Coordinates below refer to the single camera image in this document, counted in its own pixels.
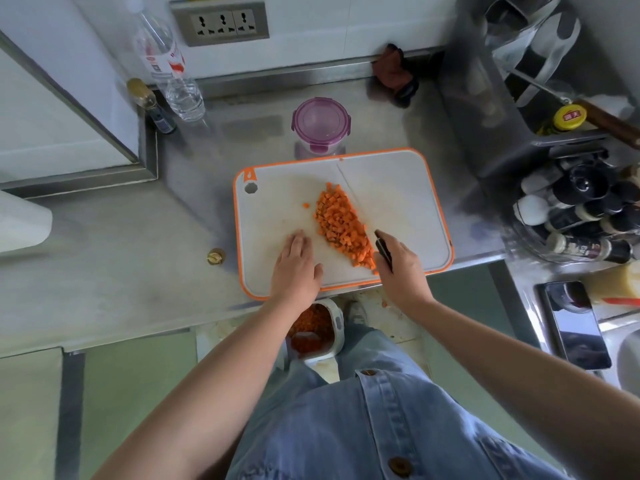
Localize person's right hand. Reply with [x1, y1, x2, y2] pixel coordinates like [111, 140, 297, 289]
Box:
[373, 229, 436, 321]

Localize person's left hand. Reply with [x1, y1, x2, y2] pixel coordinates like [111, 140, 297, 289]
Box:
[269, 229, 325, 313]

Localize black-handled kitchen knife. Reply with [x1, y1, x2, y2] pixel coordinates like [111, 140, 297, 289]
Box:
[335, 162, 395, 274]

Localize pile of diced carrot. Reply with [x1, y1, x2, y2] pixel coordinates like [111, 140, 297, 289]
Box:
[302, 182, 379, 275]

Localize purple lidded container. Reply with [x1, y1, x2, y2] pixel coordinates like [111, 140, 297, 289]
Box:
[291, 97, 352, 157]

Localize person's left forearm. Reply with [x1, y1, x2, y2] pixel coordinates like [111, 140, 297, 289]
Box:
[92, 298, 306, 480]

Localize person's right forearm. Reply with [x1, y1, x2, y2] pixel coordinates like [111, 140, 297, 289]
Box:
[415, 298, 640, 480]

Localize grey right shoe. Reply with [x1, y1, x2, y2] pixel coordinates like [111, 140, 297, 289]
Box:
[345, 300, 369, 327]

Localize white waste bin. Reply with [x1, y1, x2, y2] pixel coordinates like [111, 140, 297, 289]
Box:
[277, 298, 346, 368]

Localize white orange-rimmed cutting board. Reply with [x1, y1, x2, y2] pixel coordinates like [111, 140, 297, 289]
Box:
[233, 148, 455, 301]

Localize blue denim trousers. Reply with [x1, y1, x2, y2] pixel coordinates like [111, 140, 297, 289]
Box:
[279, 323, 433, 395]

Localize pale green cabinet front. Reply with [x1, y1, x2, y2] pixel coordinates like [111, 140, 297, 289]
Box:
[79, 330, 199, 480]
[425, 264, 566, 471]

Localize clear round basin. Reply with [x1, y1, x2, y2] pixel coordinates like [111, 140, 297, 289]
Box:
[505, 159, 640, 268]

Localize blue denim shirt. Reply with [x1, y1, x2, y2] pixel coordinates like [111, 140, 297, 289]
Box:
[227, 367, 571, 480]

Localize black rectangular device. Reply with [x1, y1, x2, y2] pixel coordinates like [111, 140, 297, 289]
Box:
[537, 280, 613, 371]

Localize group of seasoning bottles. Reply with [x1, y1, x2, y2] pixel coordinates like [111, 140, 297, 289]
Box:
[513, 154, 640, 265]

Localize small gold-capped bottle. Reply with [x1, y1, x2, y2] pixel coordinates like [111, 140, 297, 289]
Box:
[126, 77, 177, 135]

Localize clear plastic water bottle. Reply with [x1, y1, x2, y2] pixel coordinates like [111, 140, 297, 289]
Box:
[125, 0, 207, 123]

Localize dark red cloth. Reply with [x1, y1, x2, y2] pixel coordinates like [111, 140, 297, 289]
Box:
[371, 43, 420, 109]

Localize yellow-capped sauce bottle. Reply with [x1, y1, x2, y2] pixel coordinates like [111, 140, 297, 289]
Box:
[537, 103, 589, 137]

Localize white and black bag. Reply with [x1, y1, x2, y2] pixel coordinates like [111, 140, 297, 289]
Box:
[485, 0, 583, 108]

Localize metal utensil handle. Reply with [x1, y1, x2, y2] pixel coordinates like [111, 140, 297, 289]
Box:
[507, 67, 640, 149]

